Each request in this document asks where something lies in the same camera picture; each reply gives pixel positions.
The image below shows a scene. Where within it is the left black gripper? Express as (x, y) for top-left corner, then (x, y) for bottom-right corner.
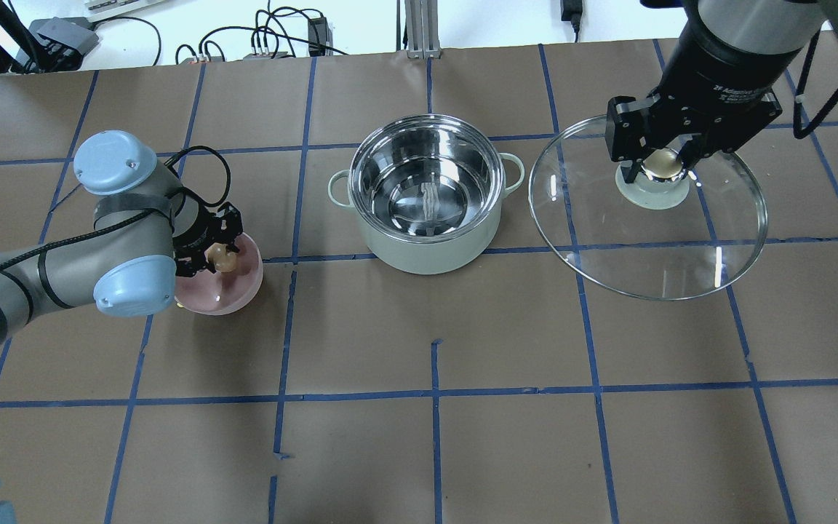
(172, 205), (244, 278)

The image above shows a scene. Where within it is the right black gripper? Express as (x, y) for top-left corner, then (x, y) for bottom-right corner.
(604, 90), (783, 183)

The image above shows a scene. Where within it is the brown egg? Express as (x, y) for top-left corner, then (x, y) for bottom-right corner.
(205, 243), (239, 273)

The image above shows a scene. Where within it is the glass pot lid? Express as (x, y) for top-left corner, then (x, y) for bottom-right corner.
(527, 116), (768, 301)

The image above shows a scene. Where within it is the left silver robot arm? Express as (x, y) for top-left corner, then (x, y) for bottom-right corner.
(0, 130), (244, 347)

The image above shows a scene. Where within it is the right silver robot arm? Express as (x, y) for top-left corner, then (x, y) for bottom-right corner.
(605, 1), (838, 183)

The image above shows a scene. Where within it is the pale green steel pot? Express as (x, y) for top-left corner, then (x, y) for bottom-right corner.
(327, 114), (527, 275)

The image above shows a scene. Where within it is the pink plastic bowl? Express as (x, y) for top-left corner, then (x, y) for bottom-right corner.
(174, 233), (263, 316)

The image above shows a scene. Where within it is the aluminium frame post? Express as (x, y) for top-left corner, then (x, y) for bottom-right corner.
(404, 0), (442, 59)

